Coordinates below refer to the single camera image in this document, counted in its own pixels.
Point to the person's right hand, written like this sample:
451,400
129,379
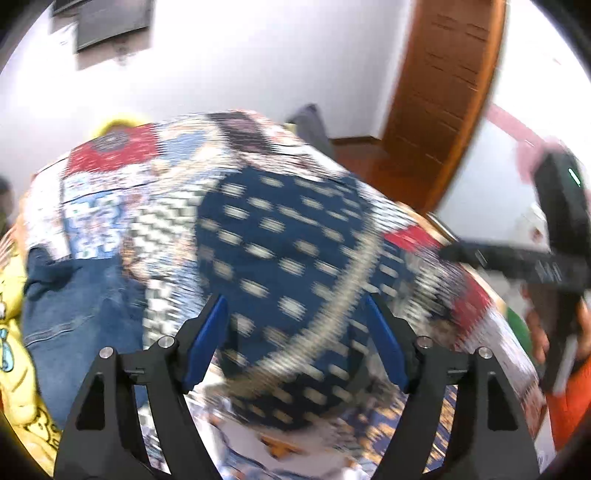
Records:
541,327

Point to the navy patterned sweater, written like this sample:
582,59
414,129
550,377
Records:
286,258

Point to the yellow cartoon print garment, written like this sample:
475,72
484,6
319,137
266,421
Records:
18,369

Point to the blue jeans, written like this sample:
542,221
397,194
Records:
78,323

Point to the orange cloth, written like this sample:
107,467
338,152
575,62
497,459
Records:
572,406

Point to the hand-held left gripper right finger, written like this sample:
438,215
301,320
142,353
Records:
385,341

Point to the black wall television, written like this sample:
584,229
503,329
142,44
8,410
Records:
113,21

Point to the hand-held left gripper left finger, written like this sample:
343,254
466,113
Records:
207,341

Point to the yellow pillow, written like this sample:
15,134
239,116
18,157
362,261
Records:
117,125

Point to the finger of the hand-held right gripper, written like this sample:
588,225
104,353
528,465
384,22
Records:
494,261

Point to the dark grey cushion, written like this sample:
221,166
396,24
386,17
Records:
311,129

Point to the wooden bed frame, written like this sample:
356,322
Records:
443,228

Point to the wooden door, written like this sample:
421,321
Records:
448,83

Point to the printed patchwork blanket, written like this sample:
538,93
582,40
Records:
138,184

